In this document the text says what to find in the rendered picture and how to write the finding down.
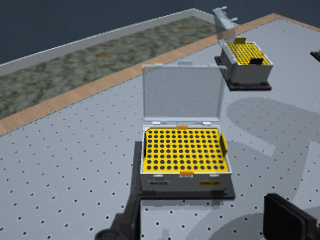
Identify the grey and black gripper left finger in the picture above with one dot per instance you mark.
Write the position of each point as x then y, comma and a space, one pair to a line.
127, 224

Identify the grey perforated base plate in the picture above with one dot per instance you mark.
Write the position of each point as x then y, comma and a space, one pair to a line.
65, 175

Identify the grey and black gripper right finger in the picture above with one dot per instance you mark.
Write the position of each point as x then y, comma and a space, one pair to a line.
285, 221

